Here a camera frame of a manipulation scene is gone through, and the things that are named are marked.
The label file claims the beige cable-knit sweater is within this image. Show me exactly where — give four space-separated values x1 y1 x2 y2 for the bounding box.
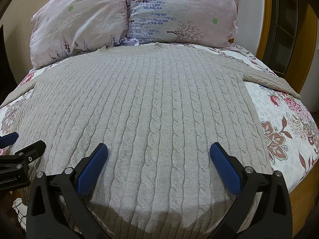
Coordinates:
9 43 296 238

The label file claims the floral bed sheet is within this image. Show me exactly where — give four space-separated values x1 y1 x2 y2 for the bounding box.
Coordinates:
1 44 318 192

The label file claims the pink floral left pillow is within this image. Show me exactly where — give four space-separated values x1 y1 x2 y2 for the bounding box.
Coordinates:
29 0 128 69

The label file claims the blue floral right pillow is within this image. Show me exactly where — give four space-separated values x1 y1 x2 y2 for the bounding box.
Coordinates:
127 0 239 48

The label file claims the wooden bed frame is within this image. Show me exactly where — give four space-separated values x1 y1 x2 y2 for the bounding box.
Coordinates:
290 174 318 237

